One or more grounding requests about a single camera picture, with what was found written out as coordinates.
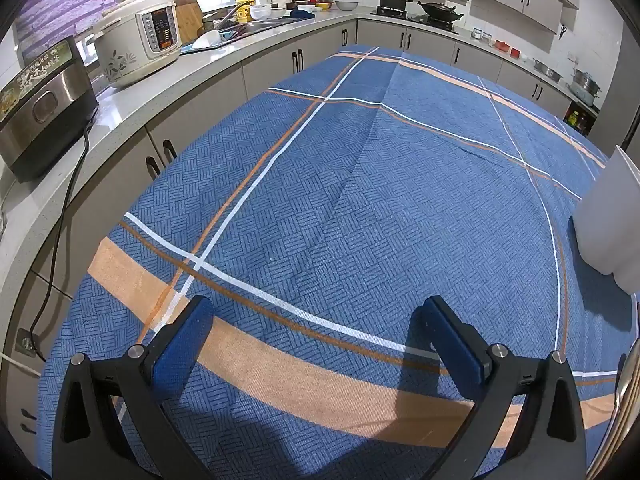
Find steel steamer pot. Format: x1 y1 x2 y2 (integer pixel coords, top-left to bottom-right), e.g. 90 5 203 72
570 67 603 101

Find grey kitchen counter cabinets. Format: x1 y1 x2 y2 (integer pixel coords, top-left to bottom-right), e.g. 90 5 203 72
0 10 601 461

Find wooden cutting board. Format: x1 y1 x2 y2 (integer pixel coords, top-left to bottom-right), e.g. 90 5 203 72
175 2 201 43

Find black gas stove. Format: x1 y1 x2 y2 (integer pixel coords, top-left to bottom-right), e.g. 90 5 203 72
371 6 461 36

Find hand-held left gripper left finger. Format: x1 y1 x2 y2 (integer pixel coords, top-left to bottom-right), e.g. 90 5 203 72
52 295 216 480

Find white cable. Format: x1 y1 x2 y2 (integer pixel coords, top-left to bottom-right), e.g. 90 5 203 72
0 352 43 378

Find beige electric pressure cooker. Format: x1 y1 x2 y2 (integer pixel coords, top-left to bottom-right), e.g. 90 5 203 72
92 0 182 89

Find blue plaid tablecloth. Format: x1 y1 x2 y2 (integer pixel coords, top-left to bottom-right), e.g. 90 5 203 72
36 45 640 480

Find steel kitchen sink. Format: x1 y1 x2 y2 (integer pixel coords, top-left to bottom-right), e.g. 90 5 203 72
180 15 296 56

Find black power cable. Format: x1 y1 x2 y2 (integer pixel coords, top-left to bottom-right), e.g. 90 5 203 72
29 107 98 363

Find yellow drink bottles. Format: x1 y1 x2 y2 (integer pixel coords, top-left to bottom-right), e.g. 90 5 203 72
566 111 591 136

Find silver and black kitchen appliance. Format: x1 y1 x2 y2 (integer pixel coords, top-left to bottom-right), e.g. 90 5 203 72
0 37 99 183

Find wall socket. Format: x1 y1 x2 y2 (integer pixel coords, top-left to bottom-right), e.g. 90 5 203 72
14 327 36 356

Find black wok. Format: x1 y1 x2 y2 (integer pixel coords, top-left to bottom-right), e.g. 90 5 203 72
417 0 466 23

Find steel basin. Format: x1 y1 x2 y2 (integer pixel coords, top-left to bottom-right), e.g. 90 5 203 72
532 58 563 83

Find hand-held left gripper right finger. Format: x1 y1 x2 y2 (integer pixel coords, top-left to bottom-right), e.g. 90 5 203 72
410 296 588 480

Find white two-compartment utensil holder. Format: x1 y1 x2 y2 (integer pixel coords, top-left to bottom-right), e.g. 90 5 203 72
572 145 640 296

